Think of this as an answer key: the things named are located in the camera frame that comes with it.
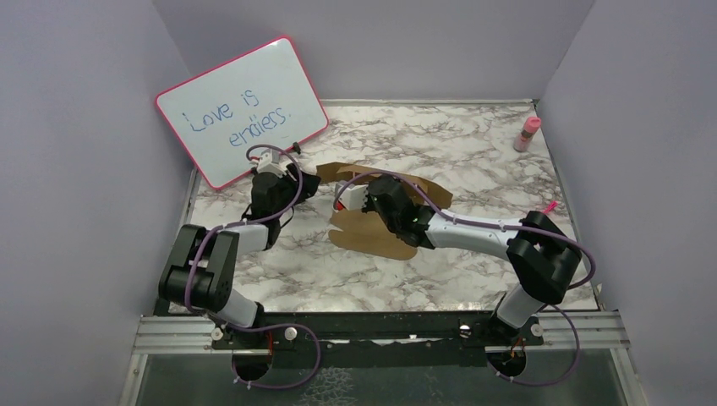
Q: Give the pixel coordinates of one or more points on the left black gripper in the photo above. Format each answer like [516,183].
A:
[309,187]

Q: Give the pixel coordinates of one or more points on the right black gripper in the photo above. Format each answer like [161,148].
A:
[369,205]

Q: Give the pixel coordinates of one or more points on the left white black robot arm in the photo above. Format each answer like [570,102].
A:
[200,269]

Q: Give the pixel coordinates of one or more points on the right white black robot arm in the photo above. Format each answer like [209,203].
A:
[539,252]

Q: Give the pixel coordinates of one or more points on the pink framed whiteboard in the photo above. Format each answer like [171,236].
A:
[263,96]

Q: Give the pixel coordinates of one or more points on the pink glitter bottle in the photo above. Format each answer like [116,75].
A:
[530,127]

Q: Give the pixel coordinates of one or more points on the pink marker pen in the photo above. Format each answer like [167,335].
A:
[551,207]

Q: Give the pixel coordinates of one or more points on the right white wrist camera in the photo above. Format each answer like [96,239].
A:
[352,198]

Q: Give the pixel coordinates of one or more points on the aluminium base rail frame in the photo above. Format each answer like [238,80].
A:
[357,329]

